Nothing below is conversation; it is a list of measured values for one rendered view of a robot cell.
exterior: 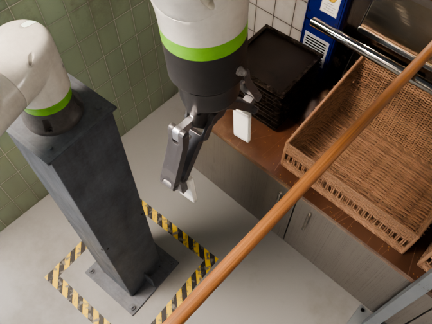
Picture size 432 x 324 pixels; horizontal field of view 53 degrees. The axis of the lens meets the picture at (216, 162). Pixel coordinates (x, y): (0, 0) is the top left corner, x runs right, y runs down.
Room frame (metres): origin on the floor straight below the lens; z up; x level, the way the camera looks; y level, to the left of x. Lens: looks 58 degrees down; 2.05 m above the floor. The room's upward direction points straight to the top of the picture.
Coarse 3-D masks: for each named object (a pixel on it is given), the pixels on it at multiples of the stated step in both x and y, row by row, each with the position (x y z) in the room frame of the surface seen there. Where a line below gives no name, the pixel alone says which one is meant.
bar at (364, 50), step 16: (336, 32) 0.99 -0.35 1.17; (352, 48) 0.94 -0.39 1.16; (368, 48) 0.93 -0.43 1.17; (384, 64) 0.87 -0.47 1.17; (400, 64) 0.87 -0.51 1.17; (416, 80) 0.81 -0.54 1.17; (416, 288) 0.40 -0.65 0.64; (384, 304) 0.43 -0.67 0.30; (400, 304) 0.39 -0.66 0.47; (352, 320) 0.44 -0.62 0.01; (368, 320) 0.41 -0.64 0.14; (384, 320) 0.38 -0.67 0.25
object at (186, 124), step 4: (188, 116) 0.33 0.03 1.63; (192, 116) 0.33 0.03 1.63; (184, 120) 0.32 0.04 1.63; (188, 120) 0.33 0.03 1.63; (180, 124) 0.32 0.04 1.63; (184, 124) 0.32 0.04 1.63; (188, 124) 0.32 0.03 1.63; (176, 128) 0.31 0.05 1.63; (180, 128) 0.31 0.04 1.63; (184, 128) 0.31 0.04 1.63; (188, 128) 0.32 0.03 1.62; (172, 132) 0.31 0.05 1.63; (176, 132) 0.31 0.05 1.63; (172, 136) 0.31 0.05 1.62; (176, 136) 0.30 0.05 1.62; (176, 140) 0.30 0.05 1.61
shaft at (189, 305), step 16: (416, 64) 0.83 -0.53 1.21; (400, 80) 0.78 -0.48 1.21; (384, 96) 0.72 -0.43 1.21; (368, 112) 0.67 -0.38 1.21; (352, 128) 0.62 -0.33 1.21; (336, 144) 0.58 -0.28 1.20; (320, 160) 0.53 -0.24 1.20; (304, 176) 0.49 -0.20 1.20; (320, 176) 0.50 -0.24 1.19; (288, 192) 0.45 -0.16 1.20; (304, 192) 0.46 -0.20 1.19; (272, 208) 0.42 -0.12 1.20; (288, 208) 0.42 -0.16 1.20; (256, 224) 0.38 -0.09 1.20; (272, 224) 0.38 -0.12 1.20; (256, 240) 0.34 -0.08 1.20; (240, 256) 0.31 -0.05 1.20; (224, 272) 0.27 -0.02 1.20; (208, 288) 0.24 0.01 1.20; (192, 304) 0.21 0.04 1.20; (176, 320) 0.18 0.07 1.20
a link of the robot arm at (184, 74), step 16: (240, 48) 0.33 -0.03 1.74; (176, 64) 0.32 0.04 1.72; (192, 64) 0.32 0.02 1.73; (208, 64) 0.31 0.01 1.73; (224, 64) 0.32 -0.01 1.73; (240, 64) 0.33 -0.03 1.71; (176, 80) 0.33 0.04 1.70; (192, 80) 0.32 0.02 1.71; (208, 80) 0.31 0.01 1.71; (224, 80) 0.32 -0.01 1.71; (240, 80) 0.33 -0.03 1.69
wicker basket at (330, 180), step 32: (352, 96) 1.19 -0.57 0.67; (416, 96) 1.06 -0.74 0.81; (320, 128) 1.08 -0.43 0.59; (384, 128) 1.06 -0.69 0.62; (416, 128) 1.00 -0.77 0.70; (288, 160) 0.89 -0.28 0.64; (352, 160) 0.92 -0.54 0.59; (384, 160) 0.92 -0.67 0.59; (416, 160) 0.92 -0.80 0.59; (320, 192) 0.78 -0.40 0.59; (352, 192) 0.71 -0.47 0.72; (384, 192) 0.78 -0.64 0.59; (416, 192) 0.78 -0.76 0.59; (384, 224) 0.61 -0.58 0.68; (416, 224) 0.65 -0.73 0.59
